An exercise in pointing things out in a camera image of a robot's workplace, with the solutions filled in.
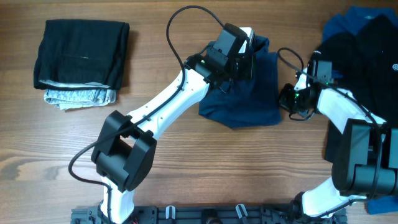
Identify folded black garment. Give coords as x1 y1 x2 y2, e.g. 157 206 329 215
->
34 19 130 90

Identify blue polo shirt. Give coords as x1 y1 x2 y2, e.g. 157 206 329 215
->
322 6 397 215

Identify black polo shirt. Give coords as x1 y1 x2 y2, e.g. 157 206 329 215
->
310 13 398 166

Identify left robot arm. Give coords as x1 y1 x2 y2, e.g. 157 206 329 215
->
91 24 255 223

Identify dark blue shorts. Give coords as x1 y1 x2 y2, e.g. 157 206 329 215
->
198 36 282 129

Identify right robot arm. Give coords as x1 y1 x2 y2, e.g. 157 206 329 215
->
279 65 397 220

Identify grey patterned folded cloth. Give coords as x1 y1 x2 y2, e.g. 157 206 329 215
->
44 89 117 110

